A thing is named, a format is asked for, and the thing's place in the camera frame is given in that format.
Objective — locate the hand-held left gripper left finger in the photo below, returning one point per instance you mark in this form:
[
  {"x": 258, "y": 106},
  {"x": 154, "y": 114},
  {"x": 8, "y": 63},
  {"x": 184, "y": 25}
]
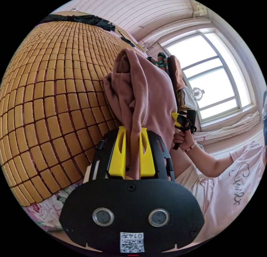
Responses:
[{"x": 117, "y": 154}]

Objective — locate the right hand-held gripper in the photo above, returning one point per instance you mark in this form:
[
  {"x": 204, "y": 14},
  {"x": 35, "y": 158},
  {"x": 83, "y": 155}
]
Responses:
[{"x": 186, "y": 121}]

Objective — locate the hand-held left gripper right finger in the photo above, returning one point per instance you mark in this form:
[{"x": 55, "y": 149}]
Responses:
[{"x": 147, "y": 156}]

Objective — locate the pink long sleeve shirt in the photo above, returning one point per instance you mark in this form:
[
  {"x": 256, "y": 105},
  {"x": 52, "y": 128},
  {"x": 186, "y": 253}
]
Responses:
[{"x": 146, "y": 94}]

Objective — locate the person's right forearm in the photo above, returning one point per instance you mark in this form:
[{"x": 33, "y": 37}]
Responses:
[{"x": 210, "y": 164}]

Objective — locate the person's right hand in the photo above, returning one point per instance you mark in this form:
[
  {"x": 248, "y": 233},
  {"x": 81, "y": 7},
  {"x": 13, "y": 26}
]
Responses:
[{"x": 184, "y": 140}]

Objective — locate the small white fan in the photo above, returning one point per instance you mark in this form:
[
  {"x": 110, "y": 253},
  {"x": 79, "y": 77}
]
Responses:
[{"x": 198, "y": 93}]

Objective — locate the pile of clothes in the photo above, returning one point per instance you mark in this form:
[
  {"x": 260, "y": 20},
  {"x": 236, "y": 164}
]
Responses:
[{"x": 177, "y": 73}]

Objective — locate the white curtain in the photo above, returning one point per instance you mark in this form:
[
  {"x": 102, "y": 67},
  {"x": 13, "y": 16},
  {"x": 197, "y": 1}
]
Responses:
[{"x": 235, "y": 124}]

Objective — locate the window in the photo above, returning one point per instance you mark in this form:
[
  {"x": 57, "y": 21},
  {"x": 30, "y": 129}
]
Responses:
[{"x": 212, "y": 73}]

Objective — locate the bed with woven mat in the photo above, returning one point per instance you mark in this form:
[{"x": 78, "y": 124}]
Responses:
[{"x": 58, "y": 94}]

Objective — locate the person's body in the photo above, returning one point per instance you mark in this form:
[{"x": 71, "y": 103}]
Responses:
[{"x": 233, "y": 190}]

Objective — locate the black garment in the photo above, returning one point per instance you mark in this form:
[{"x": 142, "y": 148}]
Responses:
[{"x": 83, "y": 20}]

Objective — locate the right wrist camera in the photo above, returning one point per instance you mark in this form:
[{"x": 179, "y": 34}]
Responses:
[{"x": 191, "y": 116}]

